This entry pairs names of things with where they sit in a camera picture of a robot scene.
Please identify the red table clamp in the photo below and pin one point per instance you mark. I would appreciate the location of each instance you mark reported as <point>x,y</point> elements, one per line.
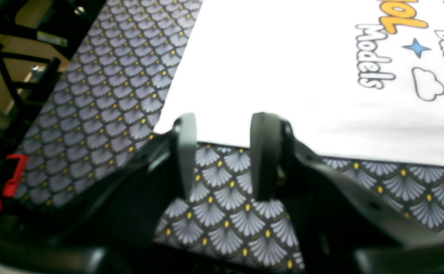
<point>11,170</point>

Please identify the white printed T-shirt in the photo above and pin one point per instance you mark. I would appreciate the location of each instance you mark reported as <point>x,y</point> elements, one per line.
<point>355,78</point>

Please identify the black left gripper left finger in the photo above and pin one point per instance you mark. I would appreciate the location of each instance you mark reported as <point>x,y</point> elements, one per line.
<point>183,151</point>

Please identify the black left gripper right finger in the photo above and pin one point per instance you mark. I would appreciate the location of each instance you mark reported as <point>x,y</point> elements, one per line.
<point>271,148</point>

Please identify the grey fan-pattern tablecloth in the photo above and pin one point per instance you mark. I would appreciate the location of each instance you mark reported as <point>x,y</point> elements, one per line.
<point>104,108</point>

